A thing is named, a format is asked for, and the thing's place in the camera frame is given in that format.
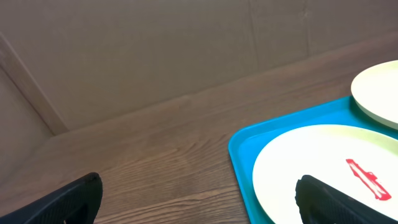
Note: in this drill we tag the teal plastic tray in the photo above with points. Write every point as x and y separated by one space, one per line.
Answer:
247 143

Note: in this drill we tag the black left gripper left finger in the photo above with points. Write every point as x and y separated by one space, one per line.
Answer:
76 203

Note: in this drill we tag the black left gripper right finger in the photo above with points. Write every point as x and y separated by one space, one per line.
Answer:
320 203

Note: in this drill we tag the yellow plate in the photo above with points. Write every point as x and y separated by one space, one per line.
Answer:
358 162
375 92

